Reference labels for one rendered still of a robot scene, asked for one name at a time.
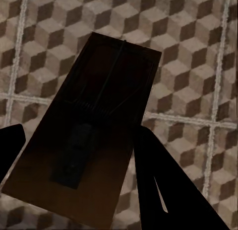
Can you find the mousetrap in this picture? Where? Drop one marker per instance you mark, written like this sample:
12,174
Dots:
75,163

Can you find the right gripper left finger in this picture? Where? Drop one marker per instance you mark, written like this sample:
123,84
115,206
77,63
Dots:
12,139

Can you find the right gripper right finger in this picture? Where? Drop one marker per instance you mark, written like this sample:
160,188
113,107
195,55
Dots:
187,207

